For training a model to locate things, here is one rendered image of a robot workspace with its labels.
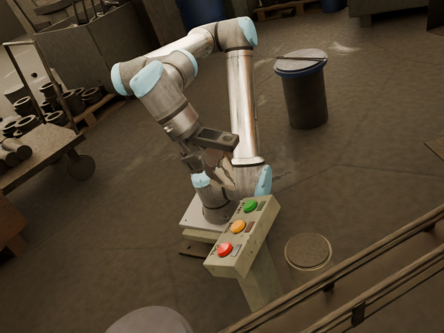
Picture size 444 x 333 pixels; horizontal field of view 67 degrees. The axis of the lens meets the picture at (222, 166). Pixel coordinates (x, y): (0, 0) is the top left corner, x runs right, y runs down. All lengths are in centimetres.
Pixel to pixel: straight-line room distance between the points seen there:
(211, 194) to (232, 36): 65
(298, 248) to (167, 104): 49
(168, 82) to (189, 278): 105
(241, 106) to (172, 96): 60
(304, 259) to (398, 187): 100
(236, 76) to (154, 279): 101
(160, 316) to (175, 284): 61
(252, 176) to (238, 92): 34
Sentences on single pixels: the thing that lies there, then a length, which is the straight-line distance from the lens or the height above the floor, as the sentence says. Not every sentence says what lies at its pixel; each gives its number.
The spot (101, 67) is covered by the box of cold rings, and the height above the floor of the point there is 42.
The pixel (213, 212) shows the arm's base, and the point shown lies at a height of 21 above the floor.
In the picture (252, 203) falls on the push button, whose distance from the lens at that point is 92.
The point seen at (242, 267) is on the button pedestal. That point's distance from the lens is 82.
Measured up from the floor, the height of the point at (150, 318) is 43.
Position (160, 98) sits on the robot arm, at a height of 96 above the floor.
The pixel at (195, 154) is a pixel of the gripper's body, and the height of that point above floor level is 80.
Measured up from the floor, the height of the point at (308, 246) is 52.
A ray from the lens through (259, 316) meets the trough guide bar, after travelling 58.
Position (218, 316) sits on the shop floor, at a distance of 148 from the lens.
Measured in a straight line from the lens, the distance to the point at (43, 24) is 605.
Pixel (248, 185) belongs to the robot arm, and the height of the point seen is 36.
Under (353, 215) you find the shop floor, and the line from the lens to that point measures 167.
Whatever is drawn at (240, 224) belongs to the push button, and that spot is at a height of 62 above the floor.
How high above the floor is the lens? 124
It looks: 36 degrees down
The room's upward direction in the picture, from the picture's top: 20 degrees counter-clockwise
